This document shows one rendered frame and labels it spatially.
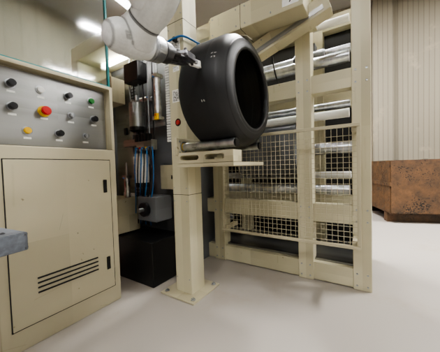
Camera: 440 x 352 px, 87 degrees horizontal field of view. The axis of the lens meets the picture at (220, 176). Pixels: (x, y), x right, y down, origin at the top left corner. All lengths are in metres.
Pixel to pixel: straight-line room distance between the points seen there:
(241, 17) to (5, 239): 1.57
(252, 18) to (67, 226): 1.55
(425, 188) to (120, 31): 3.61
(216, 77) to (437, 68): 4.68
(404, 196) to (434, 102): 2.10
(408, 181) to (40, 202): 3.67
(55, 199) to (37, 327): 0.58
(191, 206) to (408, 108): 4.44
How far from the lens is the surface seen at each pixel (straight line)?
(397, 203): 3.71
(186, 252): 1.51
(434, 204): 3.88
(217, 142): 1.18
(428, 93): 5.32
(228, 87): 1.09
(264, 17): 1.66
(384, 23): 5.48
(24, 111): 1.42
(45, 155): 1.36
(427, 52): 5.50
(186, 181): 1.40
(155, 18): 0.81
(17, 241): 0.67
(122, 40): 0.83
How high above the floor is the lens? 0.78
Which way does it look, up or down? 2 degrees down
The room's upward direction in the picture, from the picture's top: 2 degrees counter-clockwise
